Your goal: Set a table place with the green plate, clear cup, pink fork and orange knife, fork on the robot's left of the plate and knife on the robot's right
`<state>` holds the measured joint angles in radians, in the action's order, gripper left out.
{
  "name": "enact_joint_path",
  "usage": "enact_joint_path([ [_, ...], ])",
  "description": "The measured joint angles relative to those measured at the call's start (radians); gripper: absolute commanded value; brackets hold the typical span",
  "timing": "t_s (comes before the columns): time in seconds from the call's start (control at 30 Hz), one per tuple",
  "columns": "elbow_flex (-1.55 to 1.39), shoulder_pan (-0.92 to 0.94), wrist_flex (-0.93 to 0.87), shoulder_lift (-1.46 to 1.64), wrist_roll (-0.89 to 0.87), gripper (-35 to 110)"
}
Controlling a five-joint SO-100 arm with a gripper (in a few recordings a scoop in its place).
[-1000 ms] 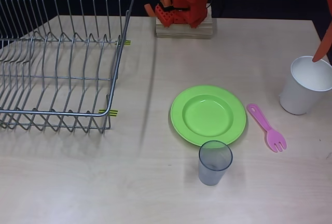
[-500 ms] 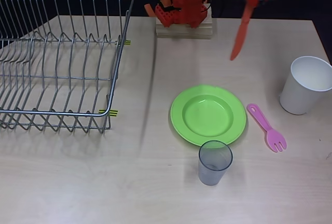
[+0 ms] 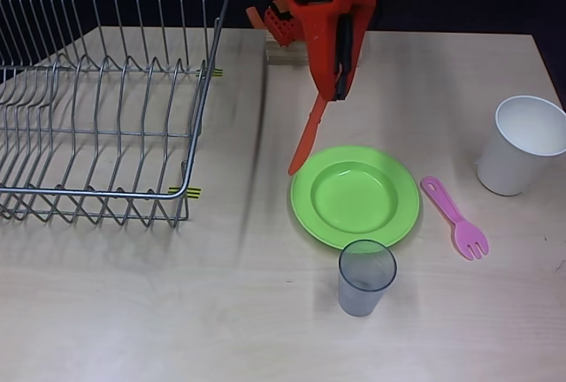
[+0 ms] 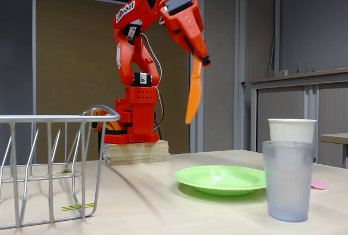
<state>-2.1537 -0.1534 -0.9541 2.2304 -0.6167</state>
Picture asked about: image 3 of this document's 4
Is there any orange plastic knife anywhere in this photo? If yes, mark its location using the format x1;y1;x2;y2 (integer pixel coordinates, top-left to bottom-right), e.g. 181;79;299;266
287;96;331;176

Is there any green plastic plate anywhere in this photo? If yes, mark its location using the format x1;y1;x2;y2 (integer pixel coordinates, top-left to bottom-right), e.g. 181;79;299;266
289;145;421;250

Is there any pink plastic fork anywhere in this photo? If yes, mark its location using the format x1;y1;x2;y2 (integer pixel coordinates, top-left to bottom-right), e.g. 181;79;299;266
419;176;491;262

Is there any translucent grey plastic cup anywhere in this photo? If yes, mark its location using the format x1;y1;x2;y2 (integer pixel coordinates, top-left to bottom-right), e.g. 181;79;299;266
338;239;398;317

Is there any wooden base block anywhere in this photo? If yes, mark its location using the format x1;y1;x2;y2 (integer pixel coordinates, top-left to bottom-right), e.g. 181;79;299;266
264;30;363;67

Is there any long yellow black tape marker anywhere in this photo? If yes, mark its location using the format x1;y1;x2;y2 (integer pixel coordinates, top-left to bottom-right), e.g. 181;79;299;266
167;186;203;200

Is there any white paper cup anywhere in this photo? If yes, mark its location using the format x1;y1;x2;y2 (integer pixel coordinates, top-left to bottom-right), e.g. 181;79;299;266
476;95;566;197

